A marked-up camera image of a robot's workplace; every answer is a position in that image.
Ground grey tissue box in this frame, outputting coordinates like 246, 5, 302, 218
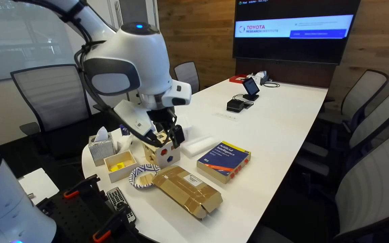
88, 127, 116, 167

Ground wooden sticks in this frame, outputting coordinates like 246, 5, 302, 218
135, 171, 155, 187

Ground white and black desk device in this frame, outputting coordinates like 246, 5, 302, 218
248, 70, 270, 86

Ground grey mesh office chair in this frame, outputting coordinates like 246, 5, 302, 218
173, 61, 201, 95
10, 64, 94, 160

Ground whiteboard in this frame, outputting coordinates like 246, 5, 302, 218
0, 0, 80, 85

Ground wall television screen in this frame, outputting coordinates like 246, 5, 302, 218
232, 0, 362, 65

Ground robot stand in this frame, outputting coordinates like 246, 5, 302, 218
35, 175, 144, 243

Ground blue patterned paper plate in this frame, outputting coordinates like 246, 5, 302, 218
129, 164, 161, 189

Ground row of office chairs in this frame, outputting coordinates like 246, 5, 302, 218
249, 69, 389, 243

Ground table outlet plate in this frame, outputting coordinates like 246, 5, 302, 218
213, 112, 239, 122

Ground black remote control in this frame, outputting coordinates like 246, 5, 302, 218
106, 187, 137, 224

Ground black clamp with orange tip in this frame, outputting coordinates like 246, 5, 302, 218
63, 174, 101, 199
92, 205, 132, 243

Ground white paper bag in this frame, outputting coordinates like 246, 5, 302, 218
111, 124, 135, 153

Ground open wooden box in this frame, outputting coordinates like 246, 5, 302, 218
104, 150, 138, 183

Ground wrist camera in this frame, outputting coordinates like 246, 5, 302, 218
113, 100, 155, 137

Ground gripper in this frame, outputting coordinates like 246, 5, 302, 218
147, 107, 186, 146

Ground wooden shape sorter cube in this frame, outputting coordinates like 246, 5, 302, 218
142, 131, 181, 168

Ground white flat box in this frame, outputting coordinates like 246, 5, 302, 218
18, 167, 60, 205

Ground brown cardboard box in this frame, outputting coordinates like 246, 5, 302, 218
152, 165, 224, 220

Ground blue and yellow book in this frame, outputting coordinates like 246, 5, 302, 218
196, 141, 252, 184

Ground white foam tray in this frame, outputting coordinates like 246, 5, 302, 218
180, 135, 219, 158

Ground tablet on stand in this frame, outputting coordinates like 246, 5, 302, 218
241, 77, 260, 102

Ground red box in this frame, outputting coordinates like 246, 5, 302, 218
229, 74, 248, 84

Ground black box device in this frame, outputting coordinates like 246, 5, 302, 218
226, 98, 245, 113

